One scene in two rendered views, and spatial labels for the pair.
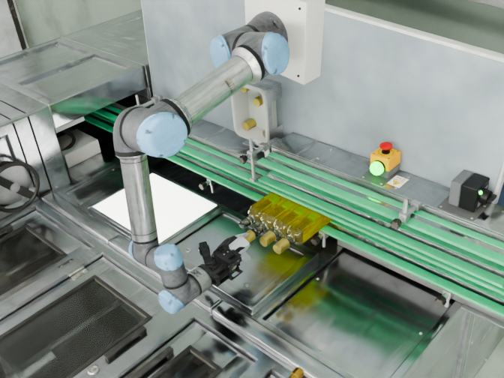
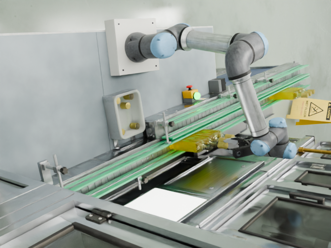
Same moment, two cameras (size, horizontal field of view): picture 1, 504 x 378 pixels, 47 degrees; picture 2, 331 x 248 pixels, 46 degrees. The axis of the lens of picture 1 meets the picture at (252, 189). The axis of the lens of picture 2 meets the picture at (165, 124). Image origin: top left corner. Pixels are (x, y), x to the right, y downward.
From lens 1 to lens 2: 2.70 m
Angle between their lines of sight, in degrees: 84
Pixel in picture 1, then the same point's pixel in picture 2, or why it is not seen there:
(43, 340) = (322, 233)
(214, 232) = (189, 183)
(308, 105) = (145, 94)
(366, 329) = not seen: hidden behind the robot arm
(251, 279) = (237, 166)
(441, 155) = (200, 80)
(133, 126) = (257, 40)
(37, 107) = (49, 187)
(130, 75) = not seen: outside the picture
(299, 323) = (263, 158)
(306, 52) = not seen: hidden behind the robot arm
